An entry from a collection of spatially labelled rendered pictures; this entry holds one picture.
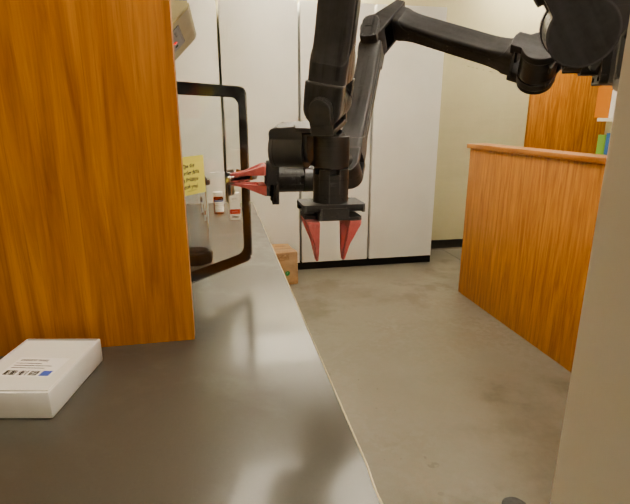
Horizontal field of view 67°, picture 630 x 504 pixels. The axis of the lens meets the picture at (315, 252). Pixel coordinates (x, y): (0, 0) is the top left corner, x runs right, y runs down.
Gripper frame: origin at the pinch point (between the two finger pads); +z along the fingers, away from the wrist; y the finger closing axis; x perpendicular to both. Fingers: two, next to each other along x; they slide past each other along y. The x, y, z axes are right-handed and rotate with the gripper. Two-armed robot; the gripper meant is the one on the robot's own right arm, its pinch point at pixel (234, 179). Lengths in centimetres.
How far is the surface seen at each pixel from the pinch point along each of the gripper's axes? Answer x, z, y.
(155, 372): 32.3, 13.8, -25.8
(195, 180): 2.9, 7.8, 0.2
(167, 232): 21.4, 11.7, -6.0
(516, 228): -160, -176, -54
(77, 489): 56, 19, -26
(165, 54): 21.1, 10.1, 21.8
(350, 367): -124, -62, -120
